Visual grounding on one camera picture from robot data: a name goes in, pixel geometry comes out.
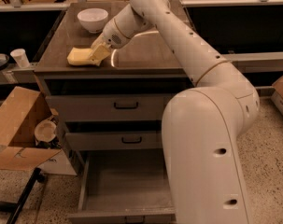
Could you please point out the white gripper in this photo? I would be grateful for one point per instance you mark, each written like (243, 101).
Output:
(111, 36)

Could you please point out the yellow sponge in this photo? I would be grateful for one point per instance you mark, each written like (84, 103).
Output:
(79, 57)

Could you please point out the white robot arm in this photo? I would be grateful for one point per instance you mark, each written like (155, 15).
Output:
(200, 125)

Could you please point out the grey drawer cabinet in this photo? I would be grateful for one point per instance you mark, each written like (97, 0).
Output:
(145, 66)

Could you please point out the top grey drawer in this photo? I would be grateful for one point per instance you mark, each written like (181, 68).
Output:
(71, 108)

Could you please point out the open bottom grey drawer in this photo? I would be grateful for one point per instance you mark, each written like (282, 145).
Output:
(124, 187)

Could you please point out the white ceramic bowl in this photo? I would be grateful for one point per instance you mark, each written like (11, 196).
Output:
(93, 19)

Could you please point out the white paper cup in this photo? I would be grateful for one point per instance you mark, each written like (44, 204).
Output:
(19, 55)

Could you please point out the white bowl in box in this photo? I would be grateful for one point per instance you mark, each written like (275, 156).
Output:
(45, 131)

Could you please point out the open cardboard box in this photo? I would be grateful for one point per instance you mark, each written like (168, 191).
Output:
(20, 113)

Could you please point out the black floor stand leg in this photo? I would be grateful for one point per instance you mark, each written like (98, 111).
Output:
(15, 208)

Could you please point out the grey shelf rail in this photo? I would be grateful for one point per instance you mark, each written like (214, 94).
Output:
(257, 62)

